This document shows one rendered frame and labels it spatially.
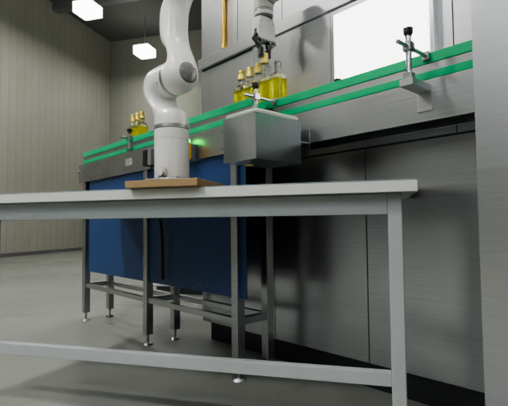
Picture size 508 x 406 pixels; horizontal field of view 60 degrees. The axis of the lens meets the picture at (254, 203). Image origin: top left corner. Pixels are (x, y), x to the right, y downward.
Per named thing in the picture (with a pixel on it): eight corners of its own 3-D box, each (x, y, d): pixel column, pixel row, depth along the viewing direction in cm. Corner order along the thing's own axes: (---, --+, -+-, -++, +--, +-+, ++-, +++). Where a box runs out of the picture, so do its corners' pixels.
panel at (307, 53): (439, 68, 149) (435, -31, 150) (435, 65, 147) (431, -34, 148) (257, 117, 215) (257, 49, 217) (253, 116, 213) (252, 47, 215)
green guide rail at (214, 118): (255, 117, 175) (255, 97, 176) (252, 116, 175) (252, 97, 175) (84, 164, 305) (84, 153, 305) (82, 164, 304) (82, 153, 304)
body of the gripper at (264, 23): (266, 22, 195) (266, 47, 195) (249, 15, 188) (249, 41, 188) (278, 17, 190) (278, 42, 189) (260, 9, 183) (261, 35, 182)
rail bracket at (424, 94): (436, 110, 129) (434, 35, 130) (407, 100, 118) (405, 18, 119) (420, 113, 133) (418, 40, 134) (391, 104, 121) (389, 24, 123)
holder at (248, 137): (311, 165, 162) (310, 123, 163) (256, 158, 143) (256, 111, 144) (277, 169, 174) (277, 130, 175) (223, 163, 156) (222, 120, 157)
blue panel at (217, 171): (276, 196, 189) (276, 155, 190) (245, 194, 177) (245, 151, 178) (114, 208, 306) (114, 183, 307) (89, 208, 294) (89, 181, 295)
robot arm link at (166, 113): (166, 125, 145) (165, 54, 147) (138, 134, 159) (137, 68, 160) (196, 130, 154) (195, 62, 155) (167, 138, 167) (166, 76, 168)
